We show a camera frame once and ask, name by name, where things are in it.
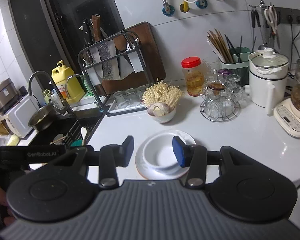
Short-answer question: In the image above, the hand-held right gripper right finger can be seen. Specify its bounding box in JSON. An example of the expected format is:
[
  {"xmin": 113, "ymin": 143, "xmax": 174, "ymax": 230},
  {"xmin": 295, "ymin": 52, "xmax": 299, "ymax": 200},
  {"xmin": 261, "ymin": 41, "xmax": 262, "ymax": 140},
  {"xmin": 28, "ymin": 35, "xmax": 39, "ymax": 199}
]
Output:
[{"xmin": 172, "ymin": 136, "xmax": 255, "ymax": 189}]

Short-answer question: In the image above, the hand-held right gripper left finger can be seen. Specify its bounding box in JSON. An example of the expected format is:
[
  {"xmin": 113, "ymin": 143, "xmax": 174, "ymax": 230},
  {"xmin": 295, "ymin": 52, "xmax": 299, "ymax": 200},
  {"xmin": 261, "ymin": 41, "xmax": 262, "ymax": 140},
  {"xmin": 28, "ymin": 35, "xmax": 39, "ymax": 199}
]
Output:
[{"xmin": 47, "ymin": 135, "xmax": 135, "ymax": 187}]

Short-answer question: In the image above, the white leaf-patterned plate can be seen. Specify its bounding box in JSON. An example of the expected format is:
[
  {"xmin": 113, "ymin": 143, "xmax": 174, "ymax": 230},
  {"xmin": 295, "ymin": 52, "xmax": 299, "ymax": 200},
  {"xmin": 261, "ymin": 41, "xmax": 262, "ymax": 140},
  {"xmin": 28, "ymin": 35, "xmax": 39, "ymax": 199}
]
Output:
[{"xmin": 135, "ymin": 130, "xmax": 197, "ymax": 180}]

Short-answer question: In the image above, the plain white bowl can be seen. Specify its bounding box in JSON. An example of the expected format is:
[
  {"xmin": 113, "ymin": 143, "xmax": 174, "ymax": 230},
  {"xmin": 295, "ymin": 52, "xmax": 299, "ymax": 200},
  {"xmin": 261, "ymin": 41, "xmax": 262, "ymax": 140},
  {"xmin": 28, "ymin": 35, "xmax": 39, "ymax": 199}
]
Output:
[{"xmin": 142, "ymin": 134, "xmax": 190, "ymax": 173}]

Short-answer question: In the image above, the yellow cloth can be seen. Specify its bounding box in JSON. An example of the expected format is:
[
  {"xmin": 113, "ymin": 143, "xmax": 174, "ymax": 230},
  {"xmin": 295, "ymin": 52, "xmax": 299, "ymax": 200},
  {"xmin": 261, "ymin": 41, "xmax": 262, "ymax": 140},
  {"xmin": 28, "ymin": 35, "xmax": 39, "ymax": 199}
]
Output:
[{"xmin": 6, "ymin": 134, "xmax": 21, "ymax": 147}]

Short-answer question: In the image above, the white ceramic bowl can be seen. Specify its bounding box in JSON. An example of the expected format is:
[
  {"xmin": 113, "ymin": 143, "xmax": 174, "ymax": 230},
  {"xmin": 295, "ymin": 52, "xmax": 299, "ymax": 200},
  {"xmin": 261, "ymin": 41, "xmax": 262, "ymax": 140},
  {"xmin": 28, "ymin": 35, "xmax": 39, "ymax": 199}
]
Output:
[{"xmin": 147, "ymin": 105, "xmax": 177, "ymax": 124}]

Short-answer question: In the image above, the white drain tray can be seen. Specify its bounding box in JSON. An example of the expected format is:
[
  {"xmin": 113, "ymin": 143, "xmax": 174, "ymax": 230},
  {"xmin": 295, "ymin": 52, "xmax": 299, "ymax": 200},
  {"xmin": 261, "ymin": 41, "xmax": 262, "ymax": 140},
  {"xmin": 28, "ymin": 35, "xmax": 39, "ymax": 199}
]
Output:
[{"xmin": 105, "ymin": 102, "xmax": 151, "ymax": 117}]

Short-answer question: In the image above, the white box appliance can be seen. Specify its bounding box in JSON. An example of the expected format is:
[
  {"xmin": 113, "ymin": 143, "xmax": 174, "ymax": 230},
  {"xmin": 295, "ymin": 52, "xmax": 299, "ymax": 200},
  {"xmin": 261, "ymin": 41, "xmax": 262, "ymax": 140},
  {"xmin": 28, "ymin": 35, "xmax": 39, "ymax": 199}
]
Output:
[{"xmin": 4, "ymin": 95, "xmax": 41, "ymax": 139}]

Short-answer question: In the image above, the white spoon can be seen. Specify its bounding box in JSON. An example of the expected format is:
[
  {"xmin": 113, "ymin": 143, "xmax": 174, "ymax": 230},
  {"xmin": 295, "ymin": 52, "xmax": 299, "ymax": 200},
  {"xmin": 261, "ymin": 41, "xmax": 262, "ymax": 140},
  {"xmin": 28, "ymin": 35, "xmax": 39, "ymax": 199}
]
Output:
[{"xmin": 80, "ymin": 127, "xmax": 88, "ymax": 146}]

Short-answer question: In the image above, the clear drinking glass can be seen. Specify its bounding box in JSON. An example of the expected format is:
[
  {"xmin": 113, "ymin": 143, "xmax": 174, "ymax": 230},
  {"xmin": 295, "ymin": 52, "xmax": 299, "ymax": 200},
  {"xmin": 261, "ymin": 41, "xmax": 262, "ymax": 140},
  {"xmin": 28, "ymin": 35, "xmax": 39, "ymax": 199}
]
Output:
[
  {"xmin": 113, "ymin": 91, "xmax": 128, "ymax": 108},
  {"xmin": 137, "ymin": 85, "xmax": 148, "ymax": 103},
  {"xmin": 126, "ymin": 88, "xmax": 139, "ymax": 106}
]

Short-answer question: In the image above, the steel pot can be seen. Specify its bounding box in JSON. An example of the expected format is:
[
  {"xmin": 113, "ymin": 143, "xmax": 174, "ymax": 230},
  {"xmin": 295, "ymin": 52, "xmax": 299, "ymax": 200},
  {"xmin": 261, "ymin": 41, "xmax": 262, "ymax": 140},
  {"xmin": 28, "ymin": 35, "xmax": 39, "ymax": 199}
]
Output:
[{"xmin": 28, "ymin": 102, "xmax": 58, "ymax": 132}]

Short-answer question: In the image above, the black kitchen sink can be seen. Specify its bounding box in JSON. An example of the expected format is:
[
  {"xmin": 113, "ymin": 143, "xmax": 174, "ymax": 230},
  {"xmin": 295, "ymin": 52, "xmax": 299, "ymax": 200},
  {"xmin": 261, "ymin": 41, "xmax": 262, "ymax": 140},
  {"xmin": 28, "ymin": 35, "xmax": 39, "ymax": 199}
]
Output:
[{"xmin": 27, "ymin": 110, "xmax": 105, "ymax": 147}]

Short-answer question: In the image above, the cluster of patterned glass cups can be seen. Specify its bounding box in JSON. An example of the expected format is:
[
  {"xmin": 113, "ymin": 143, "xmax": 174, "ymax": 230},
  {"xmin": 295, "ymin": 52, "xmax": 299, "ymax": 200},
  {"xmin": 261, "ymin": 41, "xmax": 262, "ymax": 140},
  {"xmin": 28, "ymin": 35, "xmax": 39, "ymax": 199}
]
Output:
[{"xmin": 202, "ymin": 57, "xmax": 243, "ymax": 117}]

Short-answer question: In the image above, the enoki mushroom bunch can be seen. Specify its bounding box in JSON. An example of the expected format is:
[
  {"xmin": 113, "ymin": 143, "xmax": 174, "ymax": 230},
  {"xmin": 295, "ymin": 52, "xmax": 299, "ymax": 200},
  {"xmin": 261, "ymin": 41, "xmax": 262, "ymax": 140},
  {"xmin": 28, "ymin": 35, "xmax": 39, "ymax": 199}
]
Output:
[{"xmin": 142, "ymin": 78, "xmax": 185, "ymax": 108}]

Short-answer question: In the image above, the brown rice cooker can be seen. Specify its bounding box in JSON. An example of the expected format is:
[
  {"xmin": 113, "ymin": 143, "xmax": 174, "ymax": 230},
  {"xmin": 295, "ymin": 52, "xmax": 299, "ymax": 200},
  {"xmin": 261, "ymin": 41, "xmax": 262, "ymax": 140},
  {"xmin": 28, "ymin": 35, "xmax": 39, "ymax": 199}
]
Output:
[{"xmin": 0, "ymin": 78, "xmax": 23, "ymax": 114}]

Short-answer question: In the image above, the black metal knife rack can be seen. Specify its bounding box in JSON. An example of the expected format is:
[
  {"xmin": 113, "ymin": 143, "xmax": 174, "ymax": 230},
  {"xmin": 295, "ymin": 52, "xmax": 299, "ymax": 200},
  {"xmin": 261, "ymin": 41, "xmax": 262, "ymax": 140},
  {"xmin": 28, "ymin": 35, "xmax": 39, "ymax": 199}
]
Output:
[{"xmin": 78, "ymin": 31, "xmax": 153, "ymax": 117}]

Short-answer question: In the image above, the red-lidded clear jar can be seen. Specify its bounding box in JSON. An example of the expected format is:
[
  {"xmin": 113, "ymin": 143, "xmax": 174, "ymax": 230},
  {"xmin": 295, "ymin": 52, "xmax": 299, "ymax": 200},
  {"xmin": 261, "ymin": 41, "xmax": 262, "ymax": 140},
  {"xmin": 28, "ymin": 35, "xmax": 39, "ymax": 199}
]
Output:
[{"xmin": 181, "ymin": 57, "xmax": 205, "ymax": 97}]

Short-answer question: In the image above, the green bottle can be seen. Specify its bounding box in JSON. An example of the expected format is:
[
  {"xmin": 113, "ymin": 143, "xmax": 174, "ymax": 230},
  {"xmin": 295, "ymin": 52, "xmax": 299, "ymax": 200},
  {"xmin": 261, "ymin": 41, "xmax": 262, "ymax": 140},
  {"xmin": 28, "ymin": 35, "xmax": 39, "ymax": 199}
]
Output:
[{"xmin": 81, "ymin": 77, "xmax": 93, "ymax": 96}]

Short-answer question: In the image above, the tall grey faucet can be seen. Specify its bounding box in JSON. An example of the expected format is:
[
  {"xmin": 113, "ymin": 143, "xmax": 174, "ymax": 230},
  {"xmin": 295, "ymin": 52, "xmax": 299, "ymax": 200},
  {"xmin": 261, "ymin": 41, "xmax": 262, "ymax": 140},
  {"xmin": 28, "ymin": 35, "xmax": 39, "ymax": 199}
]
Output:
[{"xmin": 28, "ymin": 71, "xmax": 74, "ymax": 117}]

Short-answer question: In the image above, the yellow detergent bottle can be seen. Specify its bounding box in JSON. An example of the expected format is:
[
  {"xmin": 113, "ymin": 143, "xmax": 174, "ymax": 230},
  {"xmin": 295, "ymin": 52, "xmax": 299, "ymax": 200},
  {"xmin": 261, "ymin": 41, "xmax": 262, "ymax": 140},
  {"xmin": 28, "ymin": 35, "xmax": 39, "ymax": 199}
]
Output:
[{"xmin": 51, "ymin": 60, "xmax": 85, "ymax": 104}]

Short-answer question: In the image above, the plain steel wide knife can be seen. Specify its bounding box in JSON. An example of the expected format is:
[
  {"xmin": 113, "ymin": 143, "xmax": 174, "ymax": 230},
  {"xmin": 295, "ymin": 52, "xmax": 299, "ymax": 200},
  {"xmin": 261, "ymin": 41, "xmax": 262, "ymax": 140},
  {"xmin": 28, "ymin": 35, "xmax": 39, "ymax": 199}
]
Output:
[{"xmin": 127, "ymin": 50, "xmax": 144, "ymax": 73}]

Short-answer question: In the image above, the brown wooden cutting board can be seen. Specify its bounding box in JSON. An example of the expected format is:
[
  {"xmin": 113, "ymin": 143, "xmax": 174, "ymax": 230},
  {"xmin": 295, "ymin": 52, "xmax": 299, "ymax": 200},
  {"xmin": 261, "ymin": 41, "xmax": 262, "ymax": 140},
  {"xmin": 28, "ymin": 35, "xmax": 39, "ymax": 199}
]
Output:
[{"xmin": 100, "ymin": 21, "xmax": 167, "ymax": 97}]

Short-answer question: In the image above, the small grey faucet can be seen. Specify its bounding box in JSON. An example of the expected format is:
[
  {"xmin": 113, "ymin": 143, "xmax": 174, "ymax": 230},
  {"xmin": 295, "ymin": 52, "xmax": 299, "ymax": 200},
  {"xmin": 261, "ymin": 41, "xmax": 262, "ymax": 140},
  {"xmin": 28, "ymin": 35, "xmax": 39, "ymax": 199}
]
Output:
[{"xmin": 65, "ymin": 74, "xmax": 91, "ymax": 98}]

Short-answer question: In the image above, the hammered steel cleaver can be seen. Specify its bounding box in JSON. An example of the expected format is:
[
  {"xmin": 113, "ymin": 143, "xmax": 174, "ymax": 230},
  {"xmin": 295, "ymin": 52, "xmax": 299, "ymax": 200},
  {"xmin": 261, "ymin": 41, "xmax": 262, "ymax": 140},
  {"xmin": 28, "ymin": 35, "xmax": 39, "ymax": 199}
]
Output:
[{"xmin": 97, "ymin": 41, "xmax": 121, "ymax": 81}]

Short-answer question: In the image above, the white electric cooking pot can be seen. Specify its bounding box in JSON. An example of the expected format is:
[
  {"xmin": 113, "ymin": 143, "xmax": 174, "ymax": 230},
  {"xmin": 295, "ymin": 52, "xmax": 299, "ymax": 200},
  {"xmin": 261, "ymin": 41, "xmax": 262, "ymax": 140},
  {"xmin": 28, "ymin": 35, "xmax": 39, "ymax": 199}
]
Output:
[{"xmin": 245, "ymin": 48, "xmax": 290, "ymax": 117}]

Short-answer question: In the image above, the bundle of wooden chopsticks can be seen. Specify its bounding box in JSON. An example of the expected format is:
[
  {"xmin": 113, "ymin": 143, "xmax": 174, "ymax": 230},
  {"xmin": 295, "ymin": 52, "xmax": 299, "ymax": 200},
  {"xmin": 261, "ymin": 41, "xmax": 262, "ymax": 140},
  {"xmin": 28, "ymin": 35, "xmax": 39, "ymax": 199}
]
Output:
[{"xmin": 207, "ymin": 29, "xmax": 234, "ymax": 64}]

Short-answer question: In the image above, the cream kettle base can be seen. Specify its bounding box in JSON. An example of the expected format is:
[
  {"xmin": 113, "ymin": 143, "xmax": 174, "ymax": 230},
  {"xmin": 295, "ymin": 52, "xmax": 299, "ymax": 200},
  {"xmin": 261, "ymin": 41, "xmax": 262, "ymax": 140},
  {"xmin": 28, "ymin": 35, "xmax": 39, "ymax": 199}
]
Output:
[{"xmin": 273, "ymin": 97, "xmax": 300, "ymax": 139}]

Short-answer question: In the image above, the green chopstick holder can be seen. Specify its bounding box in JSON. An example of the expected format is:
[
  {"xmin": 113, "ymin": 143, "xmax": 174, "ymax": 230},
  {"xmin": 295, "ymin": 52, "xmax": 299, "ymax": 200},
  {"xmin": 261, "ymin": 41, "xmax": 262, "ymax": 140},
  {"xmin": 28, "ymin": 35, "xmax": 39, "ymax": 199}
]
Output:
[{"xmin": 219, "ymin": 47, "xmax": 252, "ymax": 86}]

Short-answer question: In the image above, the bundle of black chopsticks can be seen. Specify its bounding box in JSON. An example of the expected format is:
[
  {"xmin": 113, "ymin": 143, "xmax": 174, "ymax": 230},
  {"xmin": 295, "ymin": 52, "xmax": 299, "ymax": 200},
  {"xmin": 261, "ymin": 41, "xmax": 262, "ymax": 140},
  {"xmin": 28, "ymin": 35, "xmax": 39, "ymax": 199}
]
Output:
[{"xmin": 224, "ymin": 35, "xmax": 243, "ymax": 63}]

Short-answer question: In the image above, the steel ladle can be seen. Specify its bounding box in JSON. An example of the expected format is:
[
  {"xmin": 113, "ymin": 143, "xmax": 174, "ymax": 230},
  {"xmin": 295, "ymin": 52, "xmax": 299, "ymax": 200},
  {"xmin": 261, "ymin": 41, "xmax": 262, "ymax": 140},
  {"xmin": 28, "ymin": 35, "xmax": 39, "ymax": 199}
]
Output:
[{"xmin": 258, "ymin": 27, "xmax": 274, "ymax": 51}]

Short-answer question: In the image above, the dark window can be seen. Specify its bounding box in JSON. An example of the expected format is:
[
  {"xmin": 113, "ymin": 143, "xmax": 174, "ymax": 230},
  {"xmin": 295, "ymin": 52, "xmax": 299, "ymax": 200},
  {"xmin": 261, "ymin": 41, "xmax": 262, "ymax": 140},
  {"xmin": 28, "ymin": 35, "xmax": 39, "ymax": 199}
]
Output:
[{"xmin": 9, "ymin": 0, "xmax": 126, "ymax": 81}]

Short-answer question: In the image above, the round wire cup rack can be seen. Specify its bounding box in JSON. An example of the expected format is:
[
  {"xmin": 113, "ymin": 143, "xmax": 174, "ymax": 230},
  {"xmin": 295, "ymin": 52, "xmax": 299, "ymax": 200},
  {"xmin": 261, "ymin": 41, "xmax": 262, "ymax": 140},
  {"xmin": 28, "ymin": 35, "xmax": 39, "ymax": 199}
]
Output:
[{"xmin": 199, "ymin": 97, "xmax": 241, "ymax": 123}]

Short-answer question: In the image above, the black-handled knife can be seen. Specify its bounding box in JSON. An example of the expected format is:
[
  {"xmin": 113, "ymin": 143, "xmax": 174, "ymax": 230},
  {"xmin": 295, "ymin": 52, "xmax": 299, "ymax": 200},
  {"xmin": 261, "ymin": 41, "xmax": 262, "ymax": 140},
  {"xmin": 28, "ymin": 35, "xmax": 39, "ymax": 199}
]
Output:
[{"xmin": 80, "ymin": 19, "xmax": 93, "ymax": 46}]

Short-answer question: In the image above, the wooden-handled knife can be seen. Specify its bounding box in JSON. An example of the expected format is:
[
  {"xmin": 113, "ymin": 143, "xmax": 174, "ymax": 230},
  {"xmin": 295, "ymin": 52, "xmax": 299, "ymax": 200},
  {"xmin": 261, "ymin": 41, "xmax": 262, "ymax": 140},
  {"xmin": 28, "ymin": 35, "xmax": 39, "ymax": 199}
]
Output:
[{"xmin": 91, "ymin": 14, "xmax": 102, "ymax": 43}]

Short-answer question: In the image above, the black-handled hanging utensil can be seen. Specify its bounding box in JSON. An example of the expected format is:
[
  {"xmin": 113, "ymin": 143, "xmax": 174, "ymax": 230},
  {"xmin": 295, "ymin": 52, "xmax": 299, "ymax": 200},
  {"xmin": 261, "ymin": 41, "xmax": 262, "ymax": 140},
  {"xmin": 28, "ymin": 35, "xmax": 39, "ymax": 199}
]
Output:
[{"xmin": 250, "ymin": 9, "xmax": 262, "ymax": 28}]

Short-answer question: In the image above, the black power cable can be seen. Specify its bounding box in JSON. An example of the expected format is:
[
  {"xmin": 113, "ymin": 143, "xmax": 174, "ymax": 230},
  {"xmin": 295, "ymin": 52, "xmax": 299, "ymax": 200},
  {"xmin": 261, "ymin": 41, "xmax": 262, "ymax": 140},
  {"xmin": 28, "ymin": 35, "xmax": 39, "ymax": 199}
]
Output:
[
  {"xmin": 287, "ymin": 15, "xmax": 295, "ymax": 73},
  {"xmin": 292, "ymin": 16, "xmax": 300, "ymax": 53}
]

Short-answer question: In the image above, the dark wall power strip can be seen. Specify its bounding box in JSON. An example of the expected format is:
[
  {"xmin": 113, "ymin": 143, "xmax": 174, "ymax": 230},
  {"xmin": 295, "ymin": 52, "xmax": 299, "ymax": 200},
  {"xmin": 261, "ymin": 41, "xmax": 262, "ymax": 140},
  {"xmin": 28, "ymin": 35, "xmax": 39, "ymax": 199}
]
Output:
[{"xmin": 275, "ymin": 7, "xmax": 300, "ymax": 26}]

